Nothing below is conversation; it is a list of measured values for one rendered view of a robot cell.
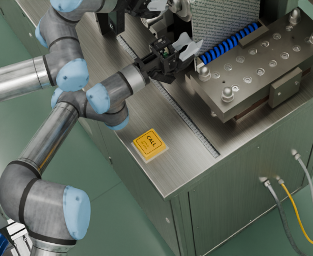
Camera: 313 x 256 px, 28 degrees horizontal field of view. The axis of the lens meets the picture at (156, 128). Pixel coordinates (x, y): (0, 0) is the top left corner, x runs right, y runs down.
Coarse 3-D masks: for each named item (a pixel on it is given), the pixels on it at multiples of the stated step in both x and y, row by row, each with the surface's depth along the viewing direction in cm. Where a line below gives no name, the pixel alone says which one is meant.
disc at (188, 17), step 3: (186, 0) 162; (186, 3) 164; (189, 3) 163; (186, 6) 165; (189, 6) 163; (189, 9) 164; (189, 12) 166; (177, 15) 175; (186, 15) 169; (189, 15) 167; (192, 15) 166; (180, 18) 174; (183, 18) 172; (186, 18) 170; (189, 18) 168; (186, 21) 171
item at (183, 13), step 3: (180, 0) 165; (183, 0) 164; (183, 3) 164; (183, 6) 166; (183, 9) 167; (186, 9) 166; (177, 12) 172; (180, 12) 170; (183, 12) 168; (186, 12) 167; (180, 15) 171; (183, 15) 169
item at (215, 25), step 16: (240, 0) 177; (256, 0) 182; (208, 16) 173; (224, 16) 178; (240, 16) 183; (256, 16) 188; (192, 32) 175; (208, 32) 179; (224, 32) 184; (208, 48) 186
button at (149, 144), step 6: (150, 132) 187; (138, 138) 187; (144, 138) 186; (150, 138) 186; (156, 138) 186; (138, 144) 186; (144, 144) 185; (150, 144) 185; (156, 144) 185; (162, 144) 185; (144, 150) 185; (150, 150) 184; (156, 150) 184; (144, 156) 184; (150, 156) 185
